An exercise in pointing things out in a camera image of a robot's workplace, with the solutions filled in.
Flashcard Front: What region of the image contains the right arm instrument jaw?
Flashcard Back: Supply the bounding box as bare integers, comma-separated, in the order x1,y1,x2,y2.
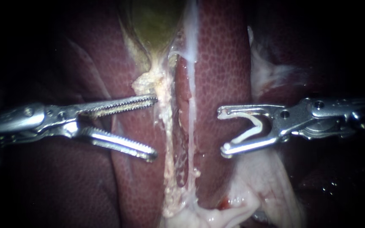
220,135,289,159
217,104,285,120

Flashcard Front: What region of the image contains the right arm instrument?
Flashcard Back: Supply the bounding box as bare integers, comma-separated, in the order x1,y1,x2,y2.
268,97,365,142

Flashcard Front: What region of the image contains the left arm instrument jaw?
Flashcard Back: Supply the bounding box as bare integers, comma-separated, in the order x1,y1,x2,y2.
76,94,158,119
74,126,158,163

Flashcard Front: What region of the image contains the left arm instrument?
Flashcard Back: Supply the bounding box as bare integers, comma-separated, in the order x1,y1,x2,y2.
0,102,85,147

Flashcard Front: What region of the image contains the gallbladder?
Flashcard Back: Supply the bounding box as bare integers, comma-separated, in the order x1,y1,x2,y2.
117,0,189,95

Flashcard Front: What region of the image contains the dark red liver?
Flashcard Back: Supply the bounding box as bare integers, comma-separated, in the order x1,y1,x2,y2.
0,0,365,228

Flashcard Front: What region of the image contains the pale fatty tissue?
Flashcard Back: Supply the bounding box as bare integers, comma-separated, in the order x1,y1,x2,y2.
246,26,310,99
160,149,307,228

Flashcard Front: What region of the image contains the thin tube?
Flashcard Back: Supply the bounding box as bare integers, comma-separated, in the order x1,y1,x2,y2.
154,68,183,217

